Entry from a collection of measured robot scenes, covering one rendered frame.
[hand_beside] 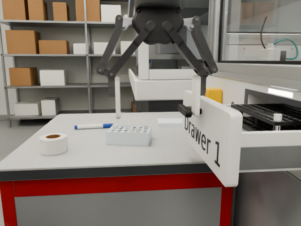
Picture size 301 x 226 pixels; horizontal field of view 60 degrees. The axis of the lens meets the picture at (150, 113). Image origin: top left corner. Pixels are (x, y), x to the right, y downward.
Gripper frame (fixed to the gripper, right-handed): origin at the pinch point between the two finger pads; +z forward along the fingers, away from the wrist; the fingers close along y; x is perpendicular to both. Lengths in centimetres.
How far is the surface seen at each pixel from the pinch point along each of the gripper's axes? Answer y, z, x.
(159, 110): 11, 17, 85
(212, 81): 24.0, -1.3, 42.0
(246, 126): 18.3, 4.4, 3.7
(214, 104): 8.7, -1.5, -4.3
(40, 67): -147, 4, 411
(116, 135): -8.5, 12.6, 27.6
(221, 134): 8.5, 2.2, -8.5
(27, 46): -149, -27, 367
